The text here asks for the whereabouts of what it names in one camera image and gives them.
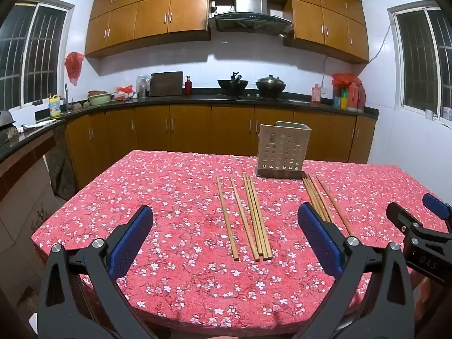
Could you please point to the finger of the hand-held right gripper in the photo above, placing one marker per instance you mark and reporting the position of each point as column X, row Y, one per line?
column 436, row 203
column 402, row 215

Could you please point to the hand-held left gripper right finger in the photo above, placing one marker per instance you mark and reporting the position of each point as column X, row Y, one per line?
column 319, row 238

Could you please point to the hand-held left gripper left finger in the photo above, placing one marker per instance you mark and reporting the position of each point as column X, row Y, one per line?
column 132, row 240

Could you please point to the wooden chopstick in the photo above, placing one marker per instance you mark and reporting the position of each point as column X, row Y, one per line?
column 253, row 219
column 335, row 206
column 317, row 194
column 261, row 219
column 243, row 219
column 226, row 219
column 256, row 219
column 312, row 194

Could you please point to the perforated metal utensil holder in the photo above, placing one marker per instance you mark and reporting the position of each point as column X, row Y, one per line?
column 282, row 148

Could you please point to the red floral tablecloth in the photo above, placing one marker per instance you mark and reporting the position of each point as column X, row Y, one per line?
column 176, row 201

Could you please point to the white mug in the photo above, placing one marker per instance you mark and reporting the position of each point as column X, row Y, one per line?
column 429, row 115

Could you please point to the clear plastic jar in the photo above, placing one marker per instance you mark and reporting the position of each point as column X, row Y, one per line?
column 447, row 113

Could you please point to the wooden base cabinet unit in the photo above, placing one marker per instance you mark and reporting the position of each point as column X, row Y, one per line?
column 194, row 127

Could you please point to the yellow green boxes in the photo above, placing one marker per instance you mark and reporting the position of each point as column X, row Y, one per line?
column 340, row 100

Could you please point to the pink bottle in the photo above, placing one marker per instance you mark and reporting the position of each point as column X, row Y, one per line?
column 316, row 95

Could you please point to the stacked green bowls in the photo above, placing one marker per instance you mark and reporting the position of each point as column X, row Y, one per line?
column 99, row 99

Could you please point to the crumpled red plastic bag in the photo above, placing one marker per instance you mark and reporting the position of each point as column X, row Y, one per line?
column 346, row 79

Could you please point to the white cloth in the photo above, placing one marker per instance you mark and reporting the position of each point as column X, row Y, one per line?
column 39, row 124

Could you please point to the small red plastic bag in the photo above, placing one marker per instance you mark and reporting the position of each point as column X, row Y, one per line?
column 124, row 90

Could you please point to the yellow detergent bottle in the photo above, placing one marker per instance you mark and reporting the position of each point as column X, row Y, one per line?
column 55, row 107

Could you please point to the clear plastic containers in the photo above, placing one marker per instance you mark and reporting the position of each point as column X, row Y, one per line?
column 143, row 86

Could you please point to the gas stove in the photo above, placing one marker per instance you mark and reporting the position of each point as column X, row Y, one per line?
column 254, row 97

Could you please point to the metal faucet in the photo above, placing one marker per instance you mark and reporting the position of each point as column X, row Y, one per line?
column 66, row 99

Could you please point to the black kitchen countertop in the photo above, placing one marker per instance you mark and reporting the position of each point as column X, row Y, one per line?
column 197, row 98

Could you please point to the dark cutting board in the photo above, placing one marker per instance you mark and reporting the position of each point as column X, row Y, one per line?
column 166, row 84

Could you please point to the black wok with lid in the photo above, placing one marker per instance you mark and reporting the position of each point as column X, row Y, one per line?
column 270, row 84

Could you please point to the small red bottle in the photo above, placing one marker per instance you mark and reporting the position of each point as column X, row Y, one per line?
column 188, row 87

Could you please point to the black wok with utensil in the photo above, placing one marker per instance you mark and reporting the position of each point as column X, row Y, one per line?
column 233, row 85

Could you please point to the large red plastic bag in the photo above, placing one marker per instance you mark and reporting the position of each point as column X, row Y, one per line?
column 74, row 65

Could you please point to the steel range hood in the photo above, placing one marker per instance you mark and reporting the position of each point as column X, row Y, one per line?
column 250, row 1

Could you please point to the barred window with wide frame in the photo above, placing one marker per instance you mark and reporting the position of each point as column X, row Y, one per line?
column 42, row 53

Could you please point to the wooden wall cabinet unit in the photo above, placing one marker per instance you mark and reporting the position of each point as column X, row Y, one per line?
column 152, row 17

